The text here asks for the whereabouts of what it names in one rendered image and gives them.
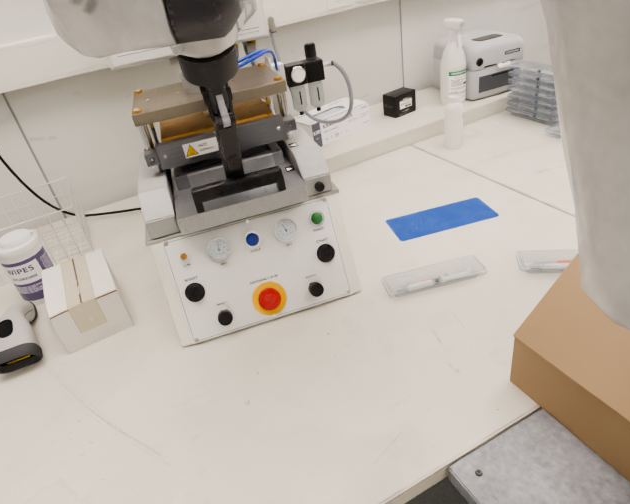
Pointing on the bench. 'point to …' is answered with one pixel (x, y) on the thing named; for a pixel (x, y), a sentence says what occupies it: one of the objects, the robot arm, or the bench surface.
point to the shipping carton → (84, 301)
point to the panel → (256, 269)
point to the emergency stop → (269, 298)
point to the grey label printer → (483, 61)
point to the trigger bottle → (453, 63)
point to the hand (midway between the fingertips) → (232, 164)
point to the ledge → (405, 127)
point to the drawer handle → (237, 185)
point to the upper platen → (199, 122)
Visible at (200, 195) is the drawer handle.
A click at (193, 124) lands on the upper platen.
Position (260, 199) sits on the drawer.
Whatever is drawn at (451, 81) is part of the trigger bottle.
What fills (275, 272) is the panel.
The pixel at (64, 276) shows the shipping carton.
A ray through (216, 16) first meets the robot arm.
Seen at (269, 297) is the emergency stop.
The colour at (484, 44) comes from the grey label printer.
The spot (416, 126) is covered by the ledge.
